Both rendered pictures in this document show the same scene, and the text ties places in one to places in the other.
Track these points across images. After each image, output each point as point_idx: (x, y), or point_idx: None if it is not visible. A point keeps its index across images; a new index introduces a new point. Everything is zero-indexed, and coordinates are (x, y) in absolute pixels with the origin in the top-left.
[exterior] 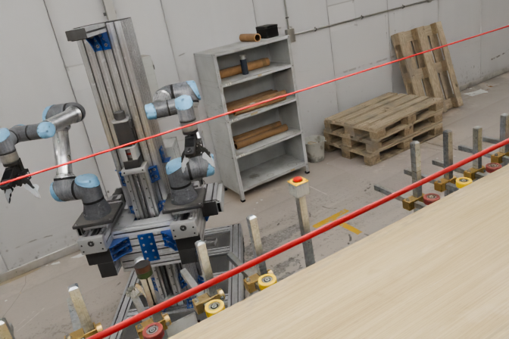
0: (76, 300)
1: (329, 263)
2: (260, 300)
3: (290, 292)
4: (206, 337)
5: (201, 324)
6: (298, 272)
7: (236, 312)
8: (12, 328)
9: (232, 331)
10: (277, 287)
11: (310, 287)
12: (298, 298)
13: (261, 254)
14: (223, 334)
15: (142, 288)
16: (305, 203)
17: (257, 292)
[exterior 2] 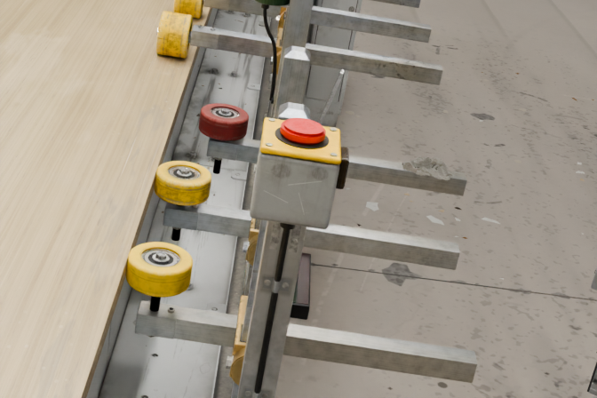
0: None
1: (41, 377)
2: (97, 218)
3: (48, 258)
4: (104, 137)
5: (154, 147)
6: (105, 313)
7: (114, 182)
8: (417, 34)
9: (66, 156)
10: (101, 255)
11: (10, 289)
12: (6, 253)
13: (254, 258)
14: (76, 148)
15: (333, 88)
16: (261, 258)
17: (135, 229)
